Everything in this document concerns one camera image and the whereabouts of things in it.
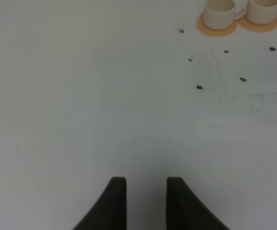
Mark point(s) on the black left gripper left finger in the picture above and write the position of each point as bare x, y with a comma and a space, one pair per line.
110, 210

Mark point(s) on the left orange coaster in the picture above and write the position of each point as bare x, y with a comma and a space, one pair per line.
215, 33

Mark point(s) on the white teacup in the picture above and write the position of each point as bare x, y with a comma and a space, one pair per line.
261, 12
220, 14

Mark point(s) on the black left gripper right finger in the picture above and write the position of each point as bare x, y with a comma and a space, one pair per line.
184, 210

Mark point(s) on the right orange coaster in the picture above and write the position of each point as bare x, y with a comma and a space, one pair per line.
243, 22

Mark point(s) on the right white teacup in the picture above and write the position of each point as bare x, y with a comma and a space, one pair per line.
261, 12

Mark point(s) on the orange coaster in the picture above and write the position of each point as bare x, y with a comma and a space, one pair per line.
215, 33
243, 22

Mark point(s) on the left white teacup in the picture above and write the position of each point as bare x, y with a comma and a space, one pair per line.
220, 14

